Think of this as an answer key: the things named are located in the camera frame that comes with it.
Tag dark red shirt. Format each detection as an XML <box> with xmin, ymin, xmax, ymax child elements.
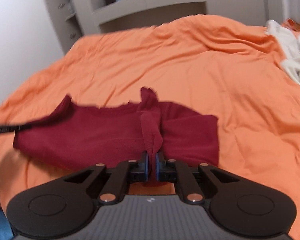
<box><xmin>13</xmin><ymin>88</ymin><xmax>219</xmax><ymax>181</ymax></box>

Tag white crumpled clothes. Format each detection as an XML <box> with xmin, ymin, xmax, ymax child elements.
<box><xmin>266</xmin><ymin>20</ymin><xmax>300</xmax><ymax>85</ymax></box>

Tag orange bed cover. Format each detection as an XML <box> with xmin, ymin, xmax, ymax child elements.
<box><xmin>0</xmin><ymin>15</ymin><xmax>300</xmax><ymax>239</ymax></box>

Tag grey wall cabinet unit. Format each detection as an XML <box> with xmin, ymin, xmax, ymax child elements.
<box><xmin>44</xmin><ymin>0</ymin><xmax>300</xmax><ymax>52</ymax></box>

